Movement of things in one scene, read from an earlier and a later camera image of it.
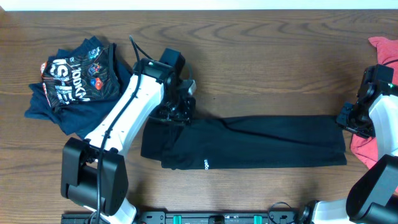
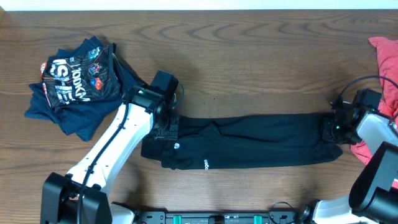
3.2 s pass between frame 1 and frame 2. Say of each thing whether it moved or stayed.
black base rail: stayed
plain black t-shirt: stayed
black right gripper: moved
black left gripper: moved
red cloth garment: stayed
